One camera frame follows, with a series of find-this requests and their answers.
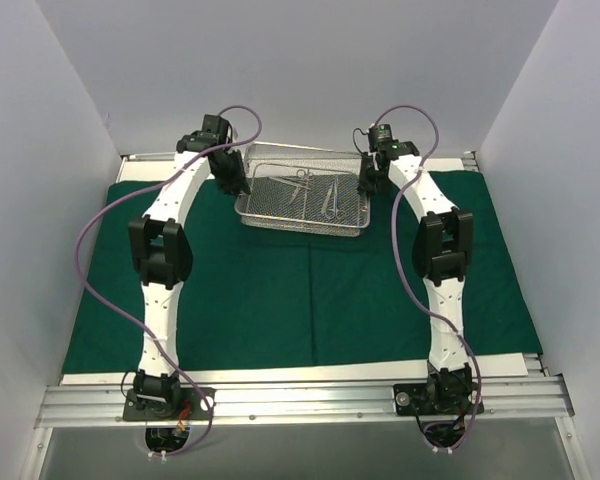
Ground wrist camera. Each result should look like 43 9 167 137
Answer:
202 114 238 143
368 124 394 152

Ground metal mesh instrument tray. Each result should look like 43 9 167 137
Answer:
235 142 371 237

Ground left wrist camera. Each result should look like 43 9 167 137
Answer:
202 114 238 143

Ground steel surgical scissors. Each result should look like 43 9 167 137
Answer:
289 169 314 204

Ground green surgical drape cloth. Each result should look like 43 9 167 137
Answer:
63 171 542 374

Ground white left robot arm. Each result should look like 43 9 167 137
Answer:
129 126 249 419

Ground steel forceps clamp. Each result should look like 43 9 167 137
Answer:
322 180 344 220

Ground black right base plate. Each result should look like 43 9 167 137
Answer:
392 383 477 417

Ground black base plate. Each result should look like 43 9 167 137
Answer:
392 383 477 417
122 387 215 422

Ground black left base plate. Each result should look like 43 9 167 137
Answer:
122 387 215 422

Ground aluminium front rail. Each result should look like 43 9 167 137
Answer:
35 376 574 428

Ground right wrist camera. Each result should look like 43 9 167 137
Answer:
368 124 394 152

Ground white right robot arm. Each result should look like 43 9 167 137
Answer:
359 141 474 413

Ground steel tweezers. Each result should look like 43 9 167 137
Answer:
270 176 309 188

